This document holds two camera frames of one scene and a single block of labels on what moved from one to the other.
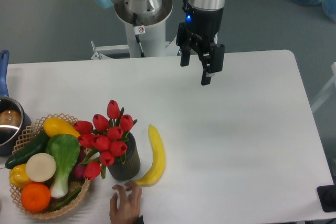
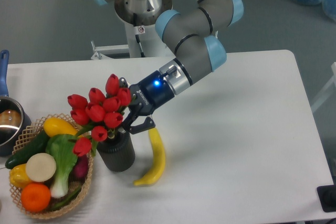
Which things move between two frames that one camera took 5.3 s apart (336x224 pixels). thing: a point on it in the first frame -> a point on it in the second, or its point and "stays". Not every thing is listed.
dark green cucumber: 38,146 stays
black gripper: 198,35 -> 146,96
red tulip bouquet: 104,139 -> 95,115
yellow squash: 54,126 stays
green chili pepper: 66,200 stays
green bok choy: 65,148 stays
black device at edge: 327,195 stays
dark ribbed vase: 126,167 -> 117,153
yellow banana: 157,168 stays
